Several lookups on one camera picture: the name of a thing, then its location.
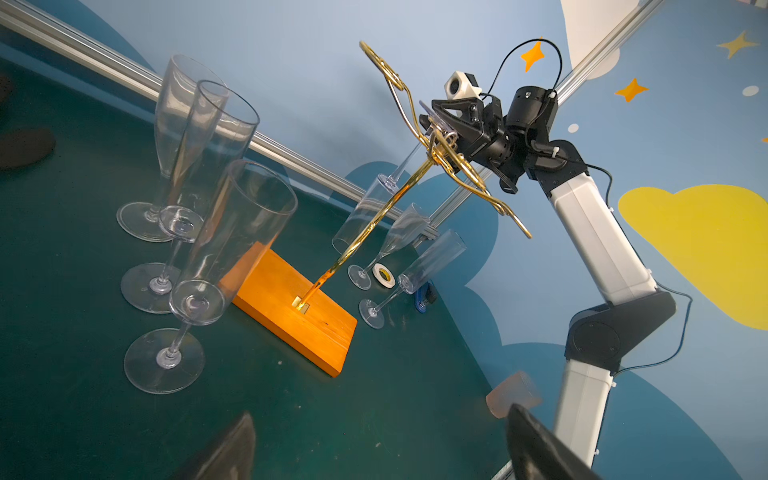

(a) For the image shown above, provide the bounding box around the white tape roll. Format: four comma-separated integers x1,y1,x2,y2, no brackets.
372,263,397,289

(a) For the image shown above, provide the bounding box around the gold wire glass rack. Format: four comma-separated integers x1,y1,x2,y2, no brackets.
230,40,534,378

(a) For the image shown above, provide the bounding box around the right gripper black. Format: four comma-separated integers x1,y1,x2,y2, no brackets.
418,97,516,194

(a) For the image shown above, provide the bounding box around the brown cup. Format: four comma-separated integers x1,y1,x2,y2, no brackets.
486,371,543,419

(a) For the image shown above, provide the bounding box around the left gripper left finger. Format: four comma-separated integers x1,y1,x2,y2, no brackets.
170,412,257,479

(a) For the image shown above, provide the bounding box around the wine glass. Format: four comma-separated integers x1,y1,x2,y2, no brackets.
124,159,298,395
116,54,221,243
332,101,439,265
359,230,467,329
121,80,260,314
347,203,429,290

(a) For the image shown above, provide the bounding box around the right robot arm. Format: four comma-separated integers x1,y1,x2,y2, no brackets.
419,86,677,468

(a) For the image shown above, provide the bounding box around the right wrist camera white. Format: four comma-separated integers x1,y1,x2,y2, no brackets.
444,71,482,100

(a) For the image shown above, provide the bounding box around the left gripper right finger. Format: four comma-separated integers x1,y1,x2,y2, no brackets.
506,404,601,480

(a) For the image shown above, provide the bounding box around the aluminium frame back bar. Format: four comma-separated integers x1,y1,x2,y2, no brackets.
0,0,439,241

